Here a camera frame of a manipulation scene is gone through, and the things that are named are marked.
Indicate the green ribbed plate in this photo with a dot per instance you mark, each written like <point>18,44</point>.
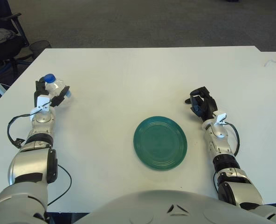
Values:
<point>160,143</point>

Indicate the clear bottle with blue cap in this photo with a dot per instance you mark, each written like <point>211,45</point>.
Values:
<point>56,85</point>

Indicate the black office chair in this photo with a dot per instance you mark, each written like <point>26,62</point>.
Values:
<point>2,49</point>

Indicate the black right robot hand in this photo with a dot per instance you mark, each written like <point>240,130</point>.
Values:
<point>210,106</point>

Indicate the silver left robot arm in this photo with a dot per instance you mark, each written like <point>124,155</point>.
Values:
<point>42,119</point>

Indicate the black mesh wastebasket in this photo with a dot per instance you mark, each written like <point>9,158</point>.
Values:
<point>40,46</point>

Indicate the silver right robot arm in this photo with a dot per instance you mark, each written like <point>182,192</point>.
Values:
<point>219,133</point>

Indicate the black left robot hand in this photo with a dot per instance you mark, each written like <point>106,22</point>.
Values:
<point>39,89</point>

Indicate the grey robot torso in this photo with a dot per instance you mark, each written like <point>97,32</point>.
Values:
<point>152,210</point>

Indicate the grey cloth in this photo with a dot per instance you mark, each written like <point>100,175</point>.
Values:
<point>0,35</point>

